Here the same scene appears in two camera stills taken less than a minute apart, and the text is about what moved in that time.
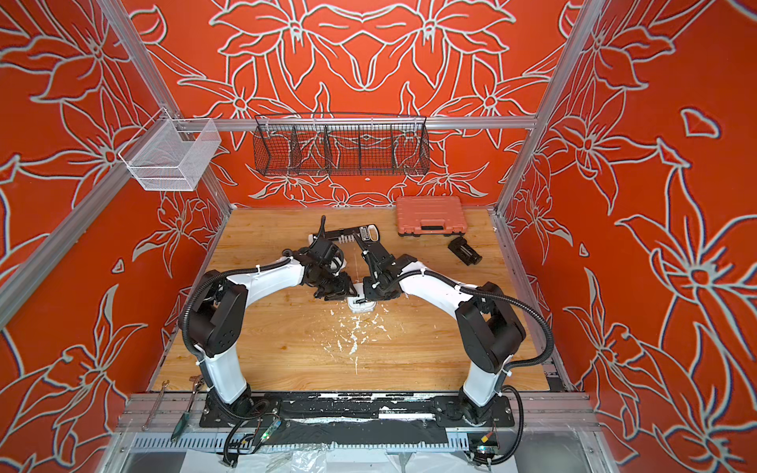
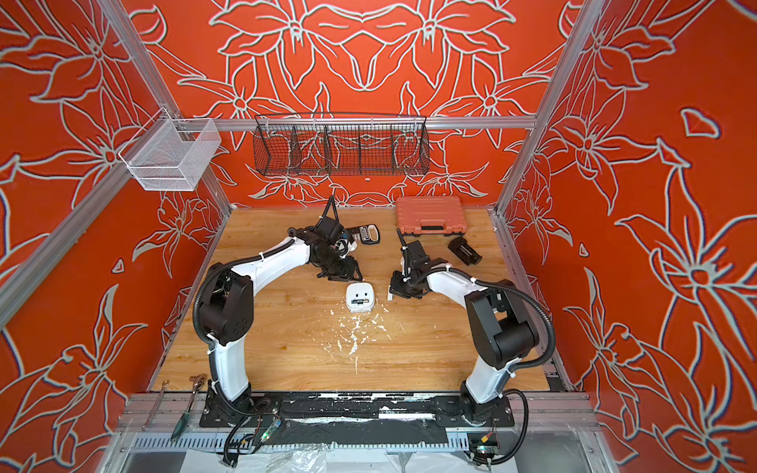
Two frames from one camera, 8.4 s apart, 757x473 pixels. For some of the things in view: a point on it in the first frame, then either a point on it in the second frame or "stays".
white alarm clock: x=360 y=304 stays
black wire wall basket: x=329 y=144 stays
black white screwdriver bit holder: x=370 y=233 stays
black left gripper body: x=333 y=286 to x=337 y=267
